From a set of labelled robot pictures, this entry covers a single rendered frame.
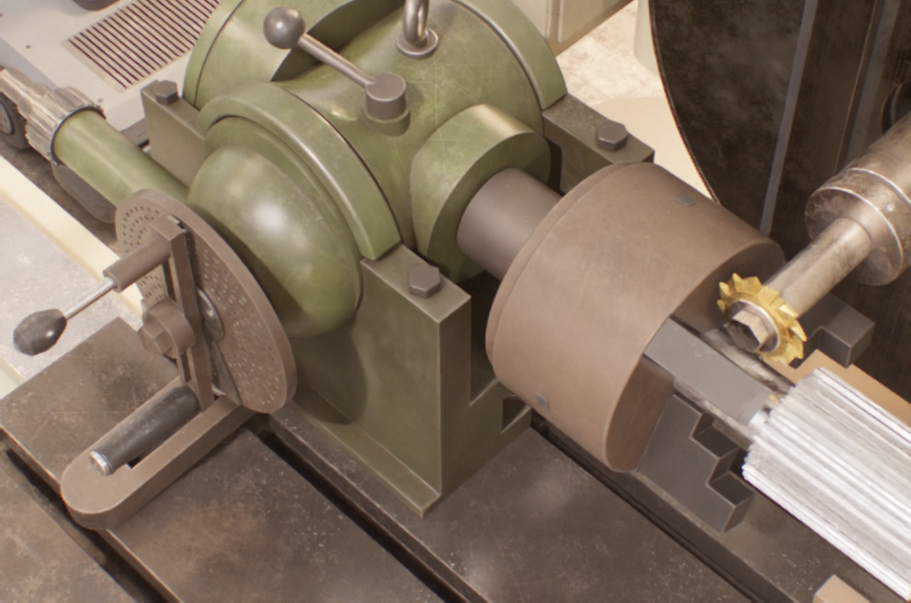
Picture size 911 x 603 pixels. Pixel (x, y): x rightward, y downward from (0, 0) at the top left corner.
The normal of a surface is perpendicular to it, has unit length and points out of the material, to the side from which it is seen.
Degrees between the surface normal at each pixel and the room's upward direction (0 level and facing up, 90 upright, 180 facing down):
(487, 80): 40
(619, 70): 0
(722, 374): 35
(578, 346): 58
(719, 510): 65
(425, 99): 28
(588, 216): 13
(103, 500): 4
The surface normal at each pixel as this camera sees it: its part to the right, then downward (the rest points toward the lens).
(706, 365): -0.40, -0.22
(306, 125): 0.13, -0.54
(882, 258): -0.70, 0.54
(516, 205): -0.14, -0.52
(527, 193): 0.14, -0.74
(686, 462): -0.64, 0.22
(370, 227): 0.61, 0.11
